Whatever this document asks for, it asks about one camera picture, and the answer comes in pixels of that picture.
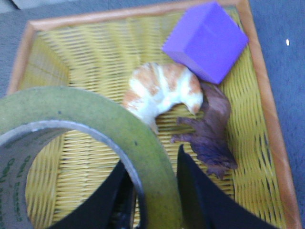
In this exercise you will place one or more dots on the brown toy animal figure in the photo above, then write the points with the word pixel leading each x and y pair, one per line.
pixel 209 141

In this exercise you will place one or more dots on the toy croissant bread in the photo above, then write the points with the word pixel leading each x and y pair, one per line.
pixel 155 88

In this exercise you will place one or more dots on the purple foam cube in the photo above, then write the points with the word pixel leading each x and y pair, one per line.
pixel 207 41

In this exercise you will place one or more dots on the yellow tape roll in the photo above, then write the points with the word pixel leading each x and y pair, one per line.
pixel 31 118

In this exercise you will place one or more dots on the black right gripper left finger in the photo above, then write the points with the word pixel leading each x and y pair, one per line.
pixel 109 207

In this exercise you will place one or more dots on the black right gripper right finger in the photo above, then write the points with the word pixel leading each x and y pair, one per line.
pixel 205 206

